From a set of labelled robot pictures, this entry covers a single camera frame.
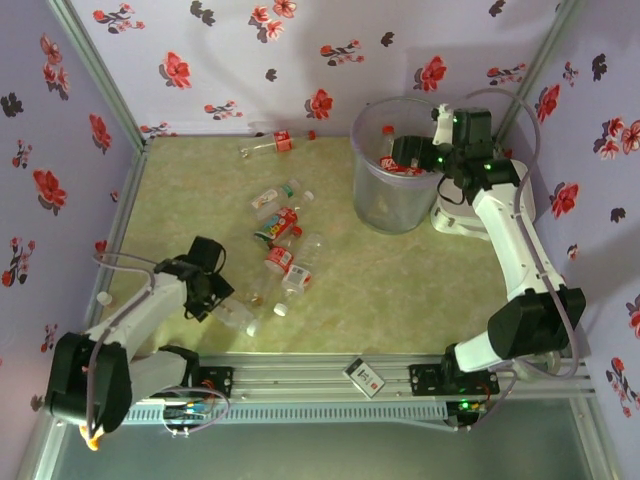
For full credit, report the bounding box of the large clear bottle white cap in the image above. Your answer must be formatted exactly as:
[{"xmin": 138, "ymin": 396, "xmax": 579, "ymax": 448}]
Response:
[{"xmin": 212, "ymin": 298, "xmax": 263, "ymax": 337}]

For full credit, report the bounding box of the clear bottle red label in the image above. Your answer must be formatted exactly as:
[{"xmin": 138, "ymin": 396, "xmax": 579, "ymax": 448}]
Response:
[
  {"xmin": 237, "ymin": 128, "xmax": 318, "ymax": 160},
  {"xmin": 247, "ymin": 225, "xmax": 305, "ymax": 307},
  {"xmin": 377, "ymin": 124, "xmax": 429, "ymax": 177}
]

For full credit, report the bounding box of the ribbed clear bottle white cap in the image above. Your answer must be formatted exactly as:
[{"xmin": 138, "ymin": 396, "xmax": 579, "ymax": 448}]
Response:
[{"xmin": 272, "ymin": 232, "xmax": 327, "ymax": 318}]

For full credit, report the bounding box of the bottle red green label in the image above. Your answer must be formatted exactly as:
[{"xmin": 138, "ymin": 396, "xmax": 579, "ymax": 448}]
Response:
[{"xmin": 253, "ymin": 189, "xmax": 316, "ymax": 246}]

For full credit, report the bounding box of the transparent grey plastic bin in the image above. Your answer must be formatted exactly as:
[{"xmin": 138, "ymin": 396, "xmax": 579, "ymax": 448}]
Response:
[{"xmin": 349, "ymin": 95, "xmax": 464, "ymax": 235}]

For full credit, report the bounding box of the clear bottle green cap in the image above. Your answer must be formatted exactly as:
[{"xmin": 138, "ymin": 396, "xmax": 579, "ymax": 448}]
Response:
[{"xmin": 248, "ymin": 178, "xmax": 302, "ymax": 221}]

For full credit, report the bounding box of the black white card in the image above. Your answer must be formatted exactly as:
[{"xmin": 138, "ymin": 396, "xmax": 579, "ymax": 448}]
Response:
[{"xmin": 343, "ymin": 357, "xmax": 387, "ymax": 400}]

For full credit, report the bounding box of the orange shark plush toy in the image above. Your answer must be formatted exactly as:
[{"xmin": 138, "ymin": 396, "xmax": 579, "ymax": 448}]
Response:
[{"xmin": 78, "ymin": 423, "xmax": 107, "ymax": 453}]

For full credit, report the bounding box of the clear tape roll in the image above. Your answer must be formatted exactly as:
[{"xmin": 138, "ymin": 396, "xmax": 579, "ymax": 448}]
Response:
[{"xmin": 514, "ymin": 349, "xmax": 564, "ymax": 382}]

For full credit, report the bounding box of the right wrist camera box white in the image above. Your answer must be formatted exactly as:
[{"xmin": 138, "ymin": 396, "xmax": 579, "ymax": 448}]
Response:
[{"xmin": 431, "ymin": 103, "xmax": 457, "ymax": 147}]

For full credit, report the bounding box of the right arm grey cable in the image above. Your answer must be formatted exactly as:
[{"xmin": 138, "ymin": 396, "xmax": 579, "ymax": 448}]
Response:
[{"xmin": 464, "ymin": 88, "xmax": 585, "ymax": 431}]

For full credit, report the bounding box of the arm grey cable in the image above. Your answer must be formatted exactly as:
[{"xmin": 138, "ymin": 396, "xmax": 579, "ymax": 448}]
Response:
[
  {"xmin": 84, "ymin": 251, "xmax": 231, "ymax": 441},
  {"xmin": 464, "ymin": 88, "xmax": 585, "ymax": 431}
]

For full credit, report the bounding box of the aluminium frame post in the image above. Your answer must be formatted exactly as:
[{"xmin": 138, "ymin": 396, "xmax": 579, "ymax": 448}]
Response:
[
  {"xmin": 46, "ymin": 0, "xmax": 154, "ymax": 149},
  {"xmin": 492, "ymin": 0, "xmax": 589, "ymax": 146}
]

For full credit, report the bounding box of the aluminium side rail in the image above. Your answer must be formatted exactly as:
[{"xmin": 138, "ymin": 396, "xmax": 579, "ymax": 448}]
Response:
[{"xmin": 82, "ymin": 139, "xmax": 151, "ymax": 331}]

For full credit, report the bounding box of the small circuit board with wires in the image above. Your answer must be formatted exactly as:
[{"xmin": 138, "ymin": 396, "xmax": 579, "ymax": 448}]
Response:
[
  {"xmin": 162, "ymin": 399, "xmax": 224, "ymax": 439},
  {"xmin": 447, "ymin": 397, "xmax": 489, "ymax": 431}
]

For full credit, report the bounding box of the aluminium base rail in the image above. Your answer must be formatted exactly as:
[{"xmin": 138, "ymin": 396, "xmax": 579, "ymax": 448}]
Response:
[{"xmin": 47, "ymin": 352, "xmax": 596, "ymax": 401}]

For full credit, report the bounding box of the grey slotted cable duct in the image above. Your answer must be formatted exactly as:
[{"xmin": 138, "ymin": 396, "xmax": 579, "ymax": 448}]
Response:
[{"xmin": 119, "ymin": 399, "xmax": 449, "ymax": 426}]

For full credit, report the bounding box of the left arm grey cable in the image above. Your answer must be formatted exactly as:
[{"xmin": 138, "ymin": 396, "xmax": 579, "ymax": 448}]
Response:
[{"xmin": 84, "ymin": 251, "xmax": 231, "ymax": 441}]

